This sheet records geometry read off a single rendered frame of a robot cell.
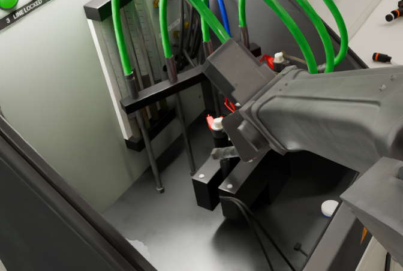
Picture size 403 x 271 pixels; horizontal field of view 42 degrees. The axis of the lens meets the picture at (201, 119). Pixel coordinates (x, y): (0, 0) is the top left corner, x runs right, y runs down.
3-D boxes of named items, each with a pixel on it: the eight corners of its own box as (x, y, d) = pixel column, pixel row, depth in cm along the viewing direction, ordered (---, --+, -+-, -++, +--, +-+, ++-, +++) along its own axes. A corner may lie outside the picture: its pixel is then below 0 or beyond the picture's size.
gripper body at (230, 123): (219, 121, 71) (221, 114, 64) (284, 84, 72) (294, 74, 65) (243, 163, 71) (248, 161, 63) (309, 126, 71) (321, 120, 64)
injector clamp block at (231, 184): (242, 245, 108) (234, 193, 99) (202, 228, 113) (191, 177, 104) (313, 144, 129) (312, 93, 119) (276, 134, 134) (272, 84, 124)
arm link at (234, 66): (260, 152, 52) (325, 93, 52) (182, 67, 53) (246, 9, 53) (253, 153, 64) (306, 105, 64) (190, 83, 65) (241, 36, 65)
